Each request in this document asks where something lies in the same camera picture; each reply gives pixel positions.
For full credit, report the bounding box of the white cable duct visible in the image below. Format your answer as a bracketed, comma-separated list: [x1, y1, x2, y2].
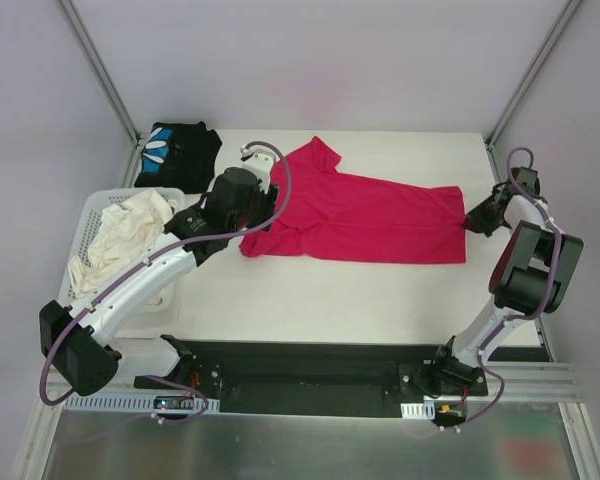
[64, 393, 220, 415]
[400, 401, 436, 421]

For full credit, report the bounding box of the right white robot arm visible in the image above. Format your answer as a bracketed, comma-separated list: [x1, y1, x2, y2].
[430, 167, 584, 396]

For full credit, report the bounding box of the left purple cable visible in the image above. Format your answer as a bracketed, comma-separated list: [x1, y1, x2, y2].
[38, 140, 294, 426]

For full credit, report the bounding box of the black folded t shirt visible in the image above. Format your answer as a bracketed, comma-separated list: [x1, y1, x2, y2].
[134, 121, 222, 194]

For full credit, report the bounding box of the right white cable duct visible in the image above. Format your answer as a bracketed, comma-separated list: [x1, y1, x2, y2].
[400, 401, 436, 421]

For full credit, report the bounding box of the right aluminium frame post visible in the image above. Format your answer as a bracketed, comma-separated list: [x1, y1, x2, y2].
[483, 0, 587, 151]

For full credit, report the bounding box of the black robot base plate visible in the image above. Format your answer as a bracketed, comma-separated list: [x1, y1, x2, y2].
[132, 335, 491, 417]

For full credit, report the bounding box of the cream t shirt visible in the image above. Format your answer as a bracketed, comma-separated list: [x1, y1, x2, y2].
[67, 188, 183, 307]

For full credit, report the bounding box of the left aluminium frame post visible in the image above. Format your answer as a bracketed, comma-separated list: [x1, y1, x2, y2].
[54, 0, 142, 147]

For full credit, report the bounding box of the pink t shirt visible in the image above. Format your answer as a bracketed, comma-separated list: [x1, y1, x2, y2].
[239, 137, 467, 265]

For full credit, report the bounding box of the left white cable duct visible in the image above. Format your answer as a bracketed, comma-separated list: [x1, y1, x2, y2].
[64, 393, 220, 415]

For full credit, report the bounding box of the white plastic laundry basket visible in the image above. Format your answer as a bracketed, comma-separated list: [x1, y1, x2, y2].
[57, 187, 186, 316]

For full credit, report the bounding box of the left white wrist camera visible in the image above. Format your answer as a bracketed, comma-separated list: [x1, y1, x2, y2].
[240, 146, 277, 193]

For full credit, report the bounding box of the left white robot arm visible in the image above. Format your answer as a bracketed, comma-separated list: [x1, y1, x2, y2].
[39, 167, 292, 406]

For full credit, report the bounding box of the aluminium frame post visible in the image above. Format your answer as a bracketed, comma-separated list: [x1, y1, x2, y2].
[54, 0, 142, 147]
[483, 0, 587, 151]

